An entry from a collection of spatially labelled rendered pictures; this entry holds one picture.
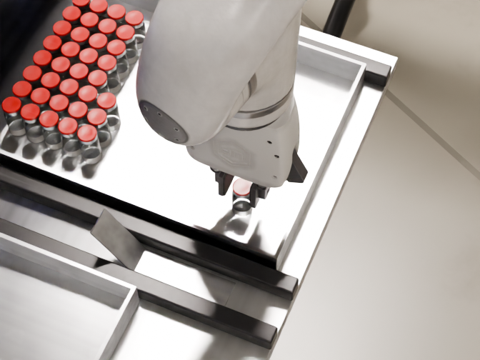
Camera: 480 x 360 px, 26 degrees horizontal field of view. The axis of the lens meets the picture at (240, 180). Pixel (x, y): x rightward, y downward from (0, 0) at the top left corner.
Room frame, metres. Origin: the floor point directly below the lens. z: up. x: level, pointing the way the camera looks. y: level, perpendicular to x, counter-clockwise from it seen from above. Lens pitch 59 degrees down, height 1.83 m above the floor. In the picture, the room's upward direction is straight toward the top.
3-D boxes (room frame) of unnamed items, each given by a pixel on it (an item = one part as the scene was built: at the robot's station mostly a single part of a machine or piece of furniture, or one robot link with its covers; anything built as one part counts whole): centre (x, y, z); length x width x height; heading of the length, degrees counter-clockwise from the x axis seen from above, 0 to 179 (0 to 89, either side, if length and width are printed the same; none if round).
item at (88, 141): (0.59, 0.16, 0.90); 0.02 x 0.02 x 0.05
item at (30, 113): (0.69, 0.19, 0.90); 0.18 x 0.02 x 0.05; 157
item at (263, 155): (0.53, 0.00, 1.05); 0.10 x 0.07 x 0.11; 67
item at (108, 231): (0.46, 0.08, 0.91); 0.14 x 0.03 x 0.06; 67
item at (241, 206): (0.53, 0.00, 0.90); 0.02 x 0.02 x 0.04
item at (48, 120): (0.68, 0.17, 0.90); 0.18 x 0.02 x 0.05; 157
